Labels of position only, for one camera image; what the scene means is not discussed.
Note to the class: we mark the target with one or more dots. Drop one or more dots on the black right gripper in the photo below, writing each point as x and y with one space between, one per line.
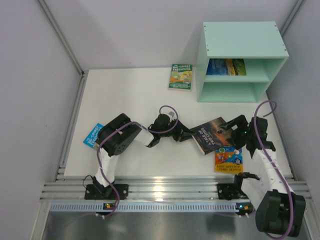
235 128

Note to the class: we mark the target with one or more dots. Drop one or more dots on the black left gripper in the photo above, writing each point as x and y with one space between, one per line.
178 132

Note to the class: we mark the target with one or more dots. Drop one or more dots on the A Tale of Two Cities book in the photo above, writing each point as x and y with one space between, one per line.
210 136

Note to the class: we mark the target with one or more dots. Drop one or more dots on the yellow 130-Storey Treehouse book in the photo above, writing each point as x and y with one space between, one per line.
228 160

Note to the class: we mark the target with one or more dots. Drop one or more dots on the Animal Farm book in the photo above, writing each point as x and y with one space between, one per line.
226 67

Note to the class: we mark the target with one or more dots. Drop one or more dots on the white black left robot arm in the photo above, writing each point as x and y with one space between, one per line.
115 137

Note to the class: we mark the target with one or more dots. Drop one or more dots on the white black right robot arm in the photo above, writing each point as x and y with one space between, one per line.
279 212

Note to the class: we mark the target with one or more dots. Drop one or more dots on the green Treehouse book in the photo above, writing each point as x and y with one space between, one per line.
181 77

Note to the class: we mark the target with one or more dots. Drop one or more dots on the mint green shelf cabinet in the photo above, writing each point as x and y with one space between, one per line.
258 43

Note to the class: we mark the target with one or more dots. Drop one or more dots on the blue Treehouse book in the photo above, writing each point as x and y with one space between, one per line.
91 138

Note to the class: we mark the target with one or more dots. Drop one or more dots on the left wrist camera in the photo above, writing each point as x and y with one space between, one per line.
171 114

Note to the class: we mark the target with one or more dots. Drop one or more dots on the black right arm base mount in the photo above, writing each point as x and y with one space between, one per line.
233 191

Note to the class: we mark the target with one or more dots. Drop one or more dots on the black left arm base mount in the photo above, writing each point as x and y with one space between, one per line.
96 191

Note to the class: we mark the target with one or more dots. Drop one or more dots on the aluminium rail frame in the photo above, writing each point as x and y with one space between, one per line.
126 49

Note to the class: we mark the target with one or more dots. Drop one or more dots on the grey slotted cable duct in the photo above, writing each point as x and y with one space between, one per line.
172 207

